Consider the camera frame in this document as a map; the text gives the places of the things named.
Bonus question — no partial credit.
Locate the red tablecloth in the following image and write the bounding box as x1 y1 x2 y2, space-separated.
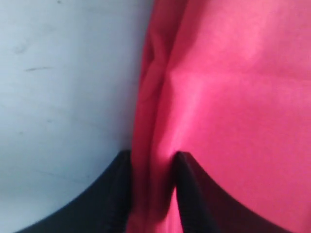
127 0 311 233

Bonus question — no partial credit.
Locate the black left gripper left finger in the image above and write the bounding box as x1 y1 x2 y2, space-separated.
21 150 132 233

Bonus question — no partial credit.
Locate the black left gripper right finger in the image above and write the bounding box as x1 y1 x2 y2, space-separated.
173 152 284 233

